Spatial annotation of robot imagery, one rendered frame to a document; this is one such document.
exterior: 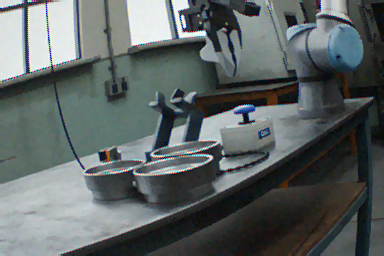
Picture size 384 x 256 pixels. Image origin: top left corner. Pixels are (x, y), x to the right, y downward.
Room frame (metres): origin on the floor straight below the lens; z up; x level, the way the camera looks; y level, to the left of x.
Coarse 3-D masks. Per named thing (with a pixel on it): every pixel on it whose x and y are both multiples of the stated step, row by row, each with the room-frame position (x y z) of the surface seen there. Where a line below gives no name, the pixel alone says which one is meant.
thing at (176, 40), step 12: (24, 0) 2.35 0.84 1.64; (36, 0) 2.43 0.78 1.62; (48, 0) 2.50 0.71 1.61; (60, 0) 2.59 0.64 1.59; (168, 0) 3.30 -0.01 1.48; (0, 12) 2.21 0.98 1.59; (24, 12) 2.35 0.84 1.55; (168, 12) 3.31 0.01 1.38; (24, 24) 2.35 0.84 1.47; (24, 36) 2.35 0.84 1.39; (192, 36) 3.42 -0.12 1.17; (204, 36) 3.32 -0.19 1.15; (24, 48) 2.35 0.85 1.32; (132, 48) 2.90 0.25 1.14; (144, 48) 2.89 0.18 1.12; (156, 48) 3.08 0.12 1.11; (24, 60) 2.36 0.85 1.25; (72, 60) 2.64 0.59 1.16; (84, 60) 2.54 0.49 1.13; (96, 60) 2.62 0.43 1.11; (24, 72) 2.37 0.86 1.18; (36, 72) 2.27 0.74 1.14; (48, 72) 2.33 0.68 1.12; (0, 84) 2.06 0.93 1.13; (12, 84) 2.13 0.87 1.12
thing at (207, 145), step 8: (176, 144) 0.85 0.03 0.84; (184, 144) 0.85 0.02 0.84; (192, 144) 0.85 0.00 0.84; (200, 144) 0.84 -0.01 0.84; (208, 144) 0.83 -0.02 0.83; (216, 144) 0.77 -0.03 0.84; (152, 152) 0.81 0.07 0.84; (160, 152) 0.83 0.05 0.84; (168, 152) 0.84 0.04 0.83; (176, 152) 0.84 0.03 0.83; (192, 152) 0.75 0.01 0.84; (200, 152) 0.75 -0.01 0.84; (208, 152) 0.76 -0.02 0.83; (216, 152) 0.77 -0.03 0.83; (152, 160) 0.78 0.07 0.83; (160, 160) 0.76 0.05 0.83; (216, 160) 0.77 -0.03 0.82; (216, 168) 0.77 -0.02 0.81
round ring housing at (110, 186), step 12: (96, 168) 0.77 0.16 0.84; (108, 168) 0.78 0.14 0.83; (120, 168) 0.78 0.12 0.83; (132, 168) 0.70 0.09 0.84; (84, 180) 0.72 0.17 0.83; (96, 180) 0.69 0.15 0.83; (108, 180) 0.68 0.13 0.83; (120, 180) 0.69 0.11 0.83; (132, 180) 0.69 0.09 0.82; (96, 192) 0.70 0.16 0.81; (108, 192) 0.69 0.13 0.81; (120, 192) 0.69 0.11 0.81; (132, 192) 0.70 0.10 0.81
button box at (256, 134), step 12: (252, 120) 0.90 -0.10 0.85; (264, 120) 0.90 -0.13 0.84; (228, 132) 0.90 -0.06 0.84; (240, 132) 0.88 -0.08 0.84; (252, 132) 0.87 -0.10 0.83; (264, 132) 0.89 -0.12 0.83; (228, 144) 0.90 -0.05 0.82; (240, 144) 0.89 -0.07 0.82; (252, 144) 0.87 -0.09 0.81; (264, 144) 0.89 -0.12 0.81
